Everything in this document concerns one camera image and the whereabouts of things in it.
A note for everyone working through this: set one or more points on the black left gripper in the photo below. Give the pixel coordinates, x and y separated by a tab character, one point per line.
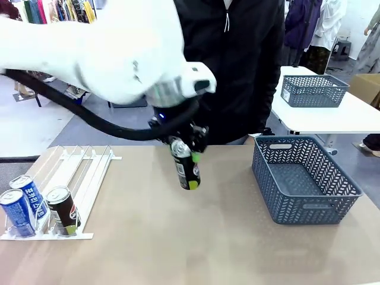
194	135

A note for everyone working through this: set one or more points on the black and green can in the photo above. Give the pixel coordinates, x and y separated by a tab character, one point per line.
185	172

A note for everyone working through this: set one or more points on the blue pocari sweat can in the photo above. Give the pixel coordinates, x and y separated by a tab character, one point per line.
31	196
15	210

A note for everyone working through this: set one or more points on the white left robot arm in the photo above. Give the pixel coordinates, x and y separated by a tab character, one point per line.
89	44

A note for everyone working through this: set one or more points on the person in black jacket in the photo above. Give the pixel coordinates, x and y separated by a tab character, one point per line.
237	74

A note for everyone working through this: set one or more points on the large grey plastic basket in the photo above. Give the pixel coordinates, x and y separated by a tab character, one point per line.
297	205

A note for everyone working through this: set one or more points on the white side table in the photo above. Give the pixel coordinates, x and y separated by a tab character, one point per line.
311	118

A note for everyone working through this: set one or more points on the dark brown can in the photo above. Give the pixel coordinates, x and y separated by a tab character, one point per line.
63	207

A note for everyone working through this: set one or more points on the small grey plastic basket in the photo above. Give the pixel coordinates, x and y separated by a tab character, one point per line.
311	95

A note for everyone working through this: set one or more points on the purple hanging jacket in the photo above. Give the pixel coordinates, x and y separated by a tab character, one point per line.
300	23

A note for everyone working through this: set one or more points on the colourful hanging clothes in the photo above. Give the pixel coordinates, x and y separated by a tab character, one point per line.
59	10

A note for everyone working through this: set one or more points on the grey plastic stool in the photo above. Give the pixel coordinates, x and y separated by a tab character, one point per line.
341	49

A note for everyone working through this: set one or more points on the brown cardboard box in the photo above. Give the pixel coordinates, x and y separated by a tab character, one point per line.
366	87

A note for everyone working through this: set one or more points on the white hanging shirt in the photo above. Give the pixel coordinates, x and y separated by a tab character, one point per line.
329	20

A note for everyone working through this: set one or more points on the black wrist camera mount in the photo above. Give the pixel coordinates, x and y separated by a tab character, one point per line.
158	117

